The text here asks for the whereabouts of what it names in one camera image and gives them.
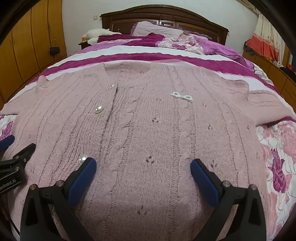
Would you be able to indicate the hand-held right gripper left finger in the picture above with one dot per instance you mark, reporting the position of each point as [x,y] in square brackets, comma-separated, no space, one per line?
[83,178]

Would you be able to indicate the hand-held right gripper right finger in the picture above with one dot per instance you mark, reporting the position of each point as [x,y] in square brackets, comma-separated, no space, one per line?
[203,183]

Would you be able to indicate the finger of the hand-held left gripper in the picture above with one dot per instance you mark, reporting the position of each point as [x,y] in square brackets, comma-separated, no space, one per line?
[25,153]
[7,141]

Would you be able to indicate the pink knitted cardigan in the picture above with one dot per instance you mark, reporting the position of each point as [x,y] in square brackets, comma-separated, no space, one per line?
[148,115]

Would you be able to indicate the wooden wardrobe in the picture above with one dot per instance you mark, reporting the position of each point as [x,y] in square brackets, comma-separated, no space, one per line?
[23,46]

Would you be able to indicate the small black hanging bag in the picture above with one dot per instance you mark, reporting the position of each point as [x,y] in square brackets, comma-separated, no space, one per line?
[54,51]

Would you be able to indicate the dark wooden nightstand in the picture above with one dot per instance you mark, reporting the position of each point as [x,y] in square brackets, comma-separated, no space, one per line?
[84,45]

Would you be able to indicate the low wooden cabinet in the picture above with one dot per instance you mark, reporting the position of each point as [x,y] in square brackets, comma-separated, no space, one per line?
[277,74]

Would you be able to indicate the floral striped bed sheet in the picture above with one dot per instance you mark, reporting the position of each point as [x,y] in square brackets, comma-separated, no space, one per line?
[161,52]

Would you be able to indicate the purple floral folded quilt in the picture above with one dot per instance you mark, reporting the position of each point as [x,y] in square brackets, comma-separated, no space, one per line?
[185,44]

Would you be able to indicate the dark cloth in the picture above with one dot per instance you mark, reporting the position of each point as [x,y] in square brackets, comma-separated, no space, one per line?
[289,69]
[249,48]

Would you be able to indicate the cream orange curtain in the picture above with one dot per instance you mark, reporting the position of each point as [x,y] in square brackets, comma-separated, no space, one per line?
[263,41]

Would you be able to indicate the lilac pillow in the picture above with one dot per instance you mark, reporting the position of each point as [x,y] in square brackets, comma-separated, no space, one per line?
[152,29]

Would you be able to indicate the dark wooden headboard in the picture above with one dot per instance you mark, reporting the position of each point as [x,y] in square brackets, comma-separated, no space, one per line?
[161,16]

